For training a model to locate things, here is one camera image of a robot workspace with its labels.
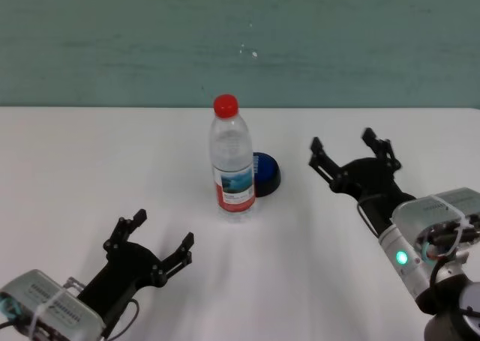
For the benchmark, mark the blue push button black base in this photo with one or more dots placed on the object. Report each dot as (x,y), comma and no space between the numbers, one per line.
(267,172)

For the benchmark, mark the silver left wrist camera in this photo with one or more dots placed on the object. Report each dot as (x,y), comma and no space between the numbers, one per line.
(56,307)

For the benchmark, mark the clear water bottle red cap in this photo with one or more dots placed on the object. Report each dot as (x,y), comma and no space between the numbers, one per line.
(232,168)

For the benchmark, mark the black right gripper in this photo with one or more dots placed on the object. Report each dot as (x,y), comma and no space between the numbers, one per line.
(371,180)

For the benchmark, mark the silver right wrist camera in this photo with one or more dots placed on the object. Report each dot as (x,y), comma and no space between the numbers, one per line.
(431,210)

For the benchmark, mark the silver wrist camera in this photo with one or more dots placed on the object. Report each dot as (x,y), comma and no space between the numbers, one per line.
(56,307)
(431,210)

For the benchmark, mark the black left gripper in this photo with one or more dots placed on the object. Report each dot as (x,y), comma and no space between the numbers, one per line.
(123,273)

